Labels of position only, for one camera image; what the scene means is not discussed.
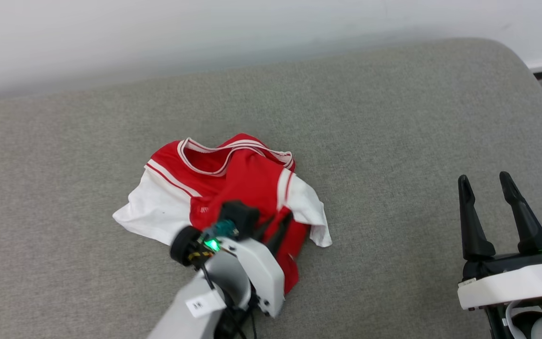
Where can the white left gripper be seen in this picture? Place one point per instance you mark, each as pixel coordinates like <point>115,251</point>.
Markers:
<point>261,273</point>

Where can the white paper label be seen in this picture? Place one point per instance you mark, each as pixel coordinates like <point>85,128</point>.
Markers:
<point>203,303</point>

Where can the red white basketball jersey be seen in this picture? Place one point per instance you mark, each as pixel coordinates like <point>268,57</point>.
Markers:
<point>247,179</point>

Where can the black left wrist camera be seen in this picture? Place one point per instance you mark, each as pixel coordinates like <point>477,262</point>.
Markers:
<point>240,216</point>

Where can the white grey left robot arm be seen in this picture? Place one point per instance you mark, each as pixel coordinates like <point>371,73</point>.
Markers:
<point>181,320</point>

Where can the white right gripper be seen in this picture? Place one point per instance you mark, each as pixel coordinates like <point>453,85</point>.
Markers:
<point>511,285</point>

